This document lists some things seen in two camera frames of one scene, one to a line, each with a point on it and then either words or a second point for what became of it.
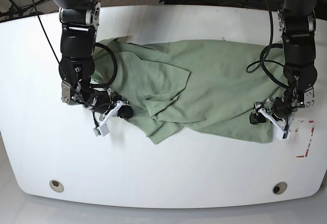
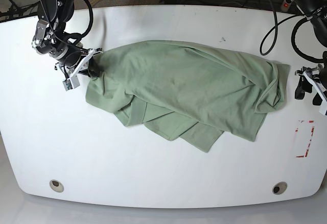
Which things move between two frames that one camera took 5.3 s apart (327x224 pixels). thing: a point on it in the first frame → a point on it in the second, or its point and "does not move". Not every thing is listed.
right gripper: x=281 y=109 → x=304 y=86
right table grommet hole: x=279 y=188 does not move
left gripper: x=101 y=101 → x=73 y=59
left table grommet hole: x=56 y=185 does not move
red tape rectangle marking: x=309 y=142 does not move
